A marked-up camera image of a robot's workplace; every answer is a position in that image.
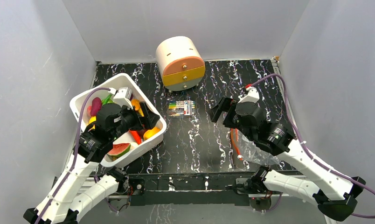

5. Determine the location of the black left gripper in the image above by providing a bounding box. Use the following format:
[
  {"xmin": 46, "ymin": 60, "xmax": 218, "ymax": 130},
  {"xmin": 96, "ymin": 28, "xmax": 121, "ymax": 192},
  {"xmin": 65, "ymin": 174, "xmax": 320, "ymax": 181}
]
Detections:
[{"xmin": 111, "ymin": 102, "xmax": 160, "ymax": 140}]

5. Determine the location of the orange ginger root toy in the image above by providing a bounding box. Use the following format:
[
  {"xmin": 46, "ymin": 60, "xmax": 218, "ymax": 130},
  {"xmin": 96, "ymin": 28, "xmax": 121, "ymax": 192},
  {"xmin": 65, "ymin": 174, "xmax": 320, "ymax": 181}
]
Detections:
[{"xmin": 131, "ymin": 99, "xmax": 141, "ymax": 111}]

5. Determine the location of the clear orange-zip bag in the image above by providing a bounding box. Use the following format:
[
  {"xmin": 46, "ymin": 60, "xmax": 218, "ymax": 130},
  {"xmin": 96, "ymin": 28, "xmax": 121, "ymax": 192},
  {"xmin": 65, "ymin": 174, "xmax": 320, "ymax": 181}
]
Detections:
[{"xmin": 230, "ymin": 129, "xmax": 280, "ymax": 166}]

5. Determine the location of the purple sweet potato toy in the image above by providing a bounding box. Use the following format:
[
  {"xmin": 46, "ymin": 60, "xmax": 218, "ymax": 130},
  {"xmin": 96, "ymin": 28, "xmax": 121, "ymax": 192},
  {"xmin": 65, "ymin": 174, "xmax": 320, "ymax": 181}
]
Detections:
[{"xmin": 90, "ymin": 97, "xmax": 102, "ymax": 117}]

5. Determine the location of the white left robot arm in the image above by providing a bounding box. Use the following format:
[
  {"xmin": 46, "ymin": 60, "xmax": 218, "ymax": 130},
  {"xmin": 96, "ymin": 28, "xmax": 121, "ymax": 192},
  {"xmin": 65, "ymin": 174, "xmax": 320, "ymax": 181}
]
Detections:
[{"xmin": 23, "ymin": 102, "xmax": 160, "ymax": 224}]

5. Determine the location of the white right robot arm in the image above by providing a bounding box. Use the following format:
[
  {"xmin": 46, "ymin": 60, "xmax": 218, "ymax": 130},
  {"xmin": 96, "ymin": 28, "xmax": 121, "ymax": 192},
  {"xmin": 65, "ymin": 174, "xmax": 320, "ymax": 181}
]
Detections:
[{"xmin": 208, "ymin": 97, "xmax": 365, "ymax": 222}]

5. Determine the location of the white plastic food bin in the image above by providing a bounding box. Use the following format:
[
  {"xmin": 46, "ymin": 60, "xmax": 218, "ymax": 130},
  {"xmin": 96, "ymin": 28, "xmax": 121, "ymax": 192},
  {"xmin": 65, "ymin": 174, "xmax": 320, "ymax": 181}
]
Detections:
[{"xmin": 69, "ymin": 73, "xmax": 167, "ymax": 168}]

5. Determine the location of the yellow bell pepper toy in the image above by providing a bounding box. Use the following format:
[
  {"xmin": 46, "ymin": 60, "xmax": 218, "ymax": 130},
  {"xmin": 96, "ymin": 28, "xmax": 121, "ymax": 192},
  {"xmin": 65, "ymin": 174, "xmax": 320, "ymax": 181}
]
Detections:
[{"xmin": 143, "ymin": 127, "xmax": 160, "ymax": 140}]

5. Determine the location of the orange carrot toy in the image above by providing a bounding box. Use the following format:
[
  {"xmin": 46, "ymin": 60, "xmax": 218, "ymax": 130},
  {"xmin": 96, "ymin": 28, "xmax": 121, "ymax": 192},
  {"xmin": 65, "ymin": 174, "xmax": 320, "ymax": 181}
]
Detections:
[{"xmin": 129, "ymin": 130, "xmax": 142, "ymax": 145}]

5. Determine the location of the pack of coloured markers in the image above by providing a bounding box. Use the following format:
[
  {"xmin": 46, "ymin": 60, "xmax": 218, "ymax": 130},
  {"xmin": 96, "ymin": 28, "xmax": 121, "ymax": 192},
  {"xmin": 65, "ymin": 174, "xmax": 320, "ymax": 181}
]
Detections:
[{"xmin": 167, "ymin": 100, "xmax": 196, "ymax": 117}]

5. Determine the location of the watermelon slice toy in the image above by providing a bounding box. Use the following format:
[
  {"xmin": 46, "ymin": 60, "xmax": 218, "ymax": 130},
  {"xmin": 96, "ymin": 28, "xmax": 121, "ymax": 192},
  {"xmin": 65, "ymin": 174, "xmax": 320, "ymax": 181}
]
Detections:
[{"xmin": 107, "ymin": 143, "xmax": 131, "ymax": 158}]

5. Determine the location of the round pastel drawer cabinet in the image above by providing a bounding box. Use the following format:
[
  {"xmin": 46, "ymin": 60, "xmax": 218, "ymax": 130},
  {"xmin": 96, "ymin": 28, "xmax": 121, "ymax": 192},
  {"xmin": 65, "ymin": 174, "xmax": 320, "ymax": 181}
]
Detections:
[{"xmin": 155, "ymin": 36, "xmax": 205, "ymax": 91}]

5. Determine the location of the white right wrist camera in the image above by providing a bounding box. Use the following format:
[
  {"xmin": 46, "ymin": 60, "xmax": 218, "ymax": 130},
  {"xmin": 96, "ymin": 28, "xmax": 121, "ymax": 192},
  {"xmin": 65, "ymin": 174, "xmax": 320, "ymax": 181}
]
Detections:
[{"xmin": 238, "ymin": 84, "xmax": 260, "ymax": 103}]

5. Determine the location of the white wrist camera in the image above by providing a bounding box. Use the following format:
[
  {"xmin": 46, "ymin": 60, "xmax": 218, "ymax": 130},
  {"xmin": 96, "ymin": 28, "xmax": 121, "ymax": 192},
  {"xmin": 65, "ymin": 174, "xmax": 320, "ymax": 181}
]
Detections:
[
  {"xmin": 108, "ymin": 87, "xmax": 133, "ymax": 109},
  {"xmin": 238, "ymin": 84, "xmax": 260, "ymax": 103}
]

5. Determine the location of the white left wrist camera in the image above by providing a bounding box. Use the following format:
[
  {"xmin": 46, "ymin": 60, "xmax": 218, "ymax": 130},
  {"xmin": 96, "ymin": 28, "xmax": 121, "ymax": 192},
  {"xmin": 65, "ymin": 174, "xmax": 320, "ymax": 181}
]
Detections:
[{"xmin": 108, "ymin": 87, "xmax": 133, "ymax": 109}]

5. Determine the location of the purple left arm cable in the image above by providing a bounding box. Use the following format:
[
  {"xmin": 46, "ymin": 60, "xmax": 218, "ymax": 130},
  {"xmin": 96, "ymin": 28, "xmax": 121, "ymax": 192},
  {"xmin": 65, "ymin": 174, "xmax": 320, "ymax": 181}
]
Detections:
[{"xmin": 34, "ymin": 87, "xmax": 118, "ymax": 224}]

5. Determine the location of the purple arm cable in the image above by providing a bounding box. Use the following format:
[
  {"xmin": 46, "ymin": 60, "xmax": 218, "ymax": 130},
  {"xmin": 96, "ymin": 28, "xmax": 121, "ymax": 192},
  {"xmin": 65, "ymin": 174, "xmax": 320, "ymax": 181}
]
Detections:
[
  {"xmin": 34, "ymin": 87, "xmax": 118, "ymax": 224},
  {"xmin": 250, "ymin": 73, "xmax": 375, "ymax": 219}
]

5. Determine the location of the black base frame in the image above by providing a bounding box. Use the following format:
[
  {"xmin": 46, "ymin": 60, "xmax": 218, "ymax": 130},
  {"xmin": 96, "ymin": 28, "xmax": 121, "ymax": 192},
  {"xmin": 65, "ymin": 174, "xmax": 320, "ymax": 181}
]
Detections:
[{"xmin": 91, "ymin": 171, "xmax": 299, "ymax": 207}]

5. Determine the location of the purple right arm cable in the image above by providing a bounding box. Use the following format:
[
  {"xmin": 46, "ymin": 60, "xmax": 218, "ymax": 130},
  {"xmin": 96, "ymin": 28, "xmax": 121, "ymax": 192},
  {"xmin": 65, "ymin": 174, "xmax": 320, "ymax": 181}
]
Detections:
[{"xmin": 250, "ymin": 73, "xmax": 375, "ymax": 219}]

